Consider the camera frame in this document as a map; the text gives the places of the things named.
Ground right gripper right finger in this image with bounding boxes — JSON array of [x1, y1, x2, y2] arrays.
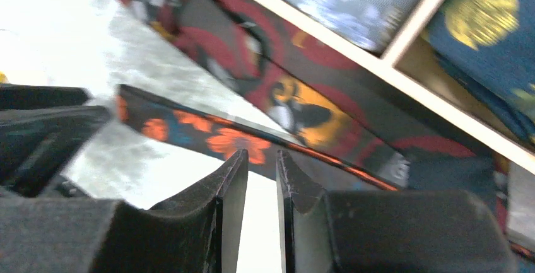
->
[[276, 151, 517, 272]]

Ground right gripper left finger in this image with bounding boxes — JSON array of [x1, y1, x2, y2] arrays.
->
[[1, 149, 249, 272]]

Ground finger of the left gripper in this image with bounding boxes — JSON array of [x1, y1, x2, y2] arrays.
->
[[1, 84, 111, 197]]

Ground orange floral dark tie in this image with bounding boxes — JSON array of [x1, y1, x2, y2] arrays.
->
[[117, 84, 397, 190]]

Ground red patterned dark tie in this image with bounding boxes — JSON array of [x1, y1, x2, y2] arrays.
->
[[120, 0, 507, 191]]

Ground wooden compartment tray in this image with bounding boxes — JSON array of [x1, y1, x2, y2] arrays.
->
[[254, 0, 534, 173]]

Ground rolled blue yellow tie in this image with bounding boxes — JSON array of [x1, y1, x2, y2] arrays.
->
[[425, 0, 534, 144]]

